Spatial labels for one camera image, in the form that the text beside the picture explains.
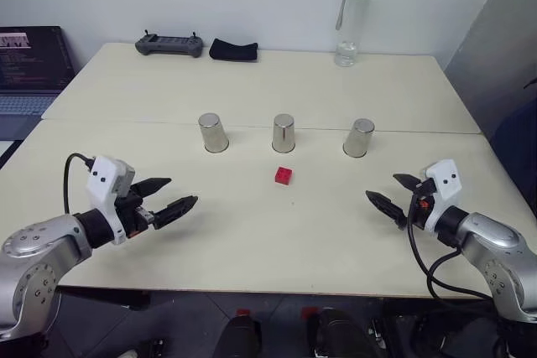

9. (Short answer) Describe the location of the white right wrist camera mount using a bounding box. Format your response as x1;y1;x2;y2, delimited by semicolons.
420;158;464;233

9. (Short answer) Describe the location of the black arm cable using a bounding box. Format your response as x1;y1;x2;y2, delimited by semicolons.
405;184;490;301
62;153;96;213

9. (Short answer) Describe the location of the open laptop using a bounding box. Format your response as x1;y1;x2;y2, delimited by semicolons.
0;25;76;116

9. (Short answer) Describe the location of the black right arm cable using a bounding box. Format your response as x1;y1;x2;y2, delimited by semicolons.
405;184;490;301

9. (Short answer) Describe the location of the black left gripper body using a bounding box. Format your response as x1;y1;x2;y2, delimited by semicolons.
112;184;157;240

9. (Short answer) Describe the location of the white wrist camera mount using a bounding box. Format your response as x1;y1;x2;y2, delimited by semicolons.
420;158;464;233
86;155;137;246

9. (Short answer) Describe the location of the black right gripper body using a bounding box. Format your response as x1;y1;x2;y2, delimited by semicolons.
409;178;437;230

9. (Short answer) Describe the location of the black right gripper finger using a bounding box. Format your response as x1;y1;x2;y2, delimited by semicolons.
392;173;422;195
365;189;408;231

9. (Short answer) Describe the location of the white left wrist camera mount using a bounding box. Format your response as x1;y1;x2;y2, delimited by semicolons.
86;155;137;246

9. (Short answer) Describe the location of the clear bottle with green lid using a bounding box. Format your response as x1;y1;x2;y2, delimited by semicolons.
333;0;379;68

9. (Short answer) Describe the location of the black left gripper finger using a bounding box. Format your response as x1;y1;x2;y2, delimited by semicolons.
151;195;199;230
130;177;173;200

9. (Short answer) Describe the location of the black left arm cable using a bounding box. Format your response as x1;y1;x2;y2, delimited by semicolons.
62;153;96;213

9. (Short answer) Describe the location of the steel cup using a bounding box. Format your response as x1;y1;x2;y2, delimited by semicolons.
271;113;297;153
197;112;231;153
341;117;376;158

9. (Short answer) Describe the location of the black folded cloth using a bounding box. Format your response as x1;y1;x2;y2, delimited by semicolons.
208;37;259;62

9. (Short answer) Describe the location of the grey handheld remote controller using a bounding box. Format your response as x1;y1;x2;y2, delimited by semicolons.
134;29;205;58

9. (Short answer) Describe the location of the red toy brick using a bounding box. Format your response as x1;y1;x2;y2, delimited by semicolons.
274;166;295;187

